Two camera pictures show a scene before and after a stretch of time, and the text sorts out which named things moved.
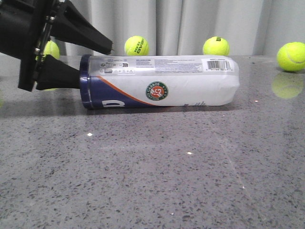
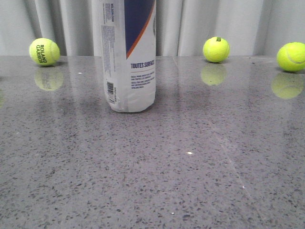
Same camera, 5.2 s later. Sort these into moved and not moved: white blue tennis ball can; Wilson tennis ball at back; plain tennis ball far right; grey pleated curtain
Moved: white blue tennis ball can
Not moved: Wilson tennis ball at back; grey pleated curtain; plain tennis ball far right
